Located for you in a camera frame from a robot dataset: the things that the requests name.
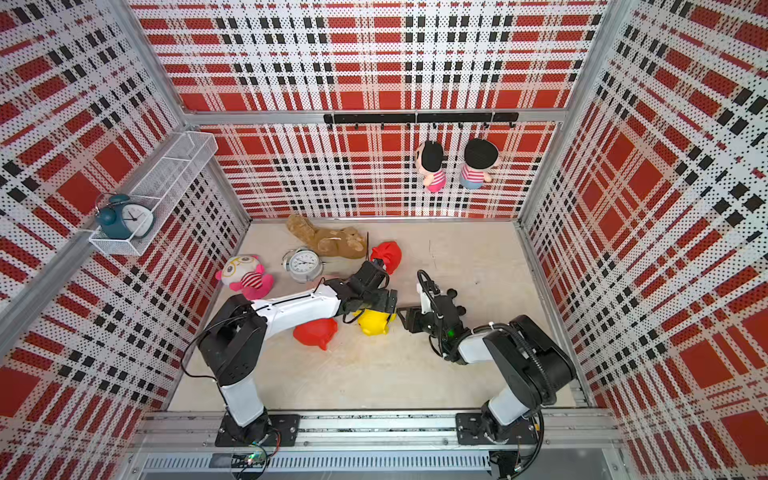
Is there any yellow piggy bank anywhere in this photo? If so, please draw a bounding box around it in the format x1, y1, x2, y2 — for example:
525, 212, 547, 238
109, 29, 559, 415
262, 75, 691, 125
353, 309, 396, 336

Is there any red piggy bank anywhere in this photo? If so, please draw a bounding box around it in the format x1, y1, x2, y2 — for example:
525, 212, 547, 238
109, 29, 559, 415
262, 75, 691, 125
370, 241, 402, 274
293, 318, 338, 351

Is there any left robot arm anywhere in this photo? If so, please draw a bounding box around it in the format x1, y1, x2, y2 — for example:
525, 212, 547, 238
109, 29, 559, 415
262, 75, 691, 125
194, 259, 397, 447

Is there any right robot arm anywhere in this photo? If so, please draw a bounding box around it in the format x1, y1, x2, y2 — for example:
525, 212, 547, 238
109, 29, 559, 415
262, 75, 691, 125
396, 289, 576, 445

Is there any brown plush dog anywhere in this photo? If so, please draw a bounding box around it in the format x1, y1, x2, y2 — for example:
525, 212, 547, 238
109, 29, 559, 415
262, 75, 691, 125
286, 214, 368, 259

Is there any silver alarm clock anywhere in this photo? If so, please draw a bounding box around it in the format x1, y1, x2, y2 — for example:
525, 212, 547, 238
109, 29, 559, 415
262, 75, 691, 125
282, 247, 324, 284

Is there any pink owl plush toy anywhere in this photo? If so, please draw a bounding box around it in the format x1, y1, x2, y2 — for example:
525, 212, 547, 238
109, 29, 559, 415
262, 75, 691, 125
215, 255, 274, 300

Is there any doll with pink shirt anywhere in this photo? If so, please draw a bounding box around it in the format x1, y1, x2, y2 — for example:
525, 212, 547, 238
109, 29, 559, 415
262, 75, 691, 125
415, 140, 446, 193

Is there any doll with blue pants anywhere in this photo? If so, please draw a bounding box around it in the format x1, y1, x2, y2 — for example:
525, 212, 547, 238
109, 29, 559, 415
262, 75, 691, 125
459, 138, 499, 190

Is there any green circuit board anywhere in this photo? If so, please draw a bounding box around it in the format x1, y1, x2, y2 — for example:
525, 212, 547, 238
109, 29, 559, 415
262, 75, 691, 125
230, 453, 269, 471

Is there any teal alarm clock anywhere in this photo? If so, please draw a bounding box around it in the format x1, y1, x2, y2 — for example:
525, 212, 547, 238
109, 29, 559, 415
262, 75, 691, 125
96, 194, 155, 240

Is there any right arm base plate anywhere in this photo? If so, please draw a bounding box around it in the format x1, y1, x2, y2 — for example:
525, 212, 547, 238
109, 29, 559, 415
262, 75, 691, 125
455, 412, 538, 446

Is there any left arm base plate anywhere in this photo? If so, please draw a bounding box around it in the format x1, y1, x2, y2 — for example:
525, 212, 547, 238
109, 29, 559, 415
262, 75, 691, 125
215, 411, 301, 448

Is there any black hook rail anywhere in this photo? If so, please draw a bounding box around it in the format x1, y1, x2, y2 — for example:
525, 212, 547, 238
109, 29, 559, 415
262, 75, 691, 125
323, 112, 520, 128

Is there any white wire shelf basket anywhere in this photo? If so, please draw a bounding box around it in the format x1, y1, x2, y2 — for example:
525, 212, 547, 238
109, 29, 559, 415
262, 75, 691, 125
89, 131, 217, 256

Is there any aluminium front rail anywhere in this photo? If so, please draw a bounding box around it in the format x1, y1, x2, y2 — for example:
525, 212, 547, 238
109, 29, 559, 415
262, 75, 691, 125
118, 408, 632, 479

